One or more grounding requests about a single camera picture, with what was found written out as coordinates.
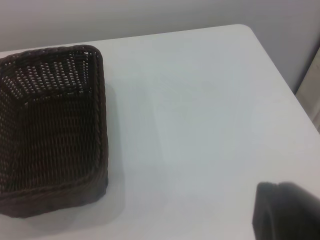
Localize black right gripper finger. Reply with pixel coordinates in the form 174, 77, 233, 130
251, 181, 320, 240

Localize dark brown wicker basket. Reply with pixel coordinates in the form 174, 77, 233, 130
0, 44, 110, 220

